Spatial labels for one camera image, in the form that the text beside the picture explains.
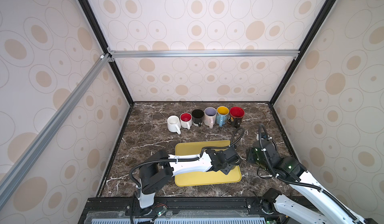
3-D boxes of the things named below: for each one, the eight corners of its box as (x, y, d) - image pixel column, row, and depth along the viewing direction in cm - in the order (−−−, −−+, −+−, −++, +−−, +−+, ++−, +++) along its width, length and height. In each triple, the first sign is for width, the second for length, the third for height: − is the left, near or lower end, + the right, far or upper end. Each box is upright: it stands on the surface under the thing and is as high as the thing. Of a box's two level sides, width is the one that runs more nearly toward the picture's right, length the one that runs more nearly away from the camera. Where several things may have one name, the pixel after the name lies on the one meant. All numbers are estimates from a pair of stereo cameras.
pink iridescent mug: (204, 131, 105) (205, 120, 96) (203, 117, 113) (204, 106, 104) (215, 131, 105) (217, 120, 96) (214, 117, 113) (216, 106, 104)
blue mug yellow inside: (216, 128, 106) (217, 119, 97) (214, 115, 113) (216, 105, 105) (228, 128, 106) (230, 119, 97) (225, 115, 114) (228, 105, 105)
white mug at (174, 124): (167, 134, 102) (166, 127, 96) (169, 122, 109) (167, 115, 103) (180, 134, 102) (179, 127, 96) (181, 122, 109) (180, 115, 103)
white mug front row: (180, 131, 105) (179, 124, 99) (180, 119, 112) (180, 112, 106) (192, 131, 105) (191, 124, 99) (192, 119, 112) (192, 112, 106)
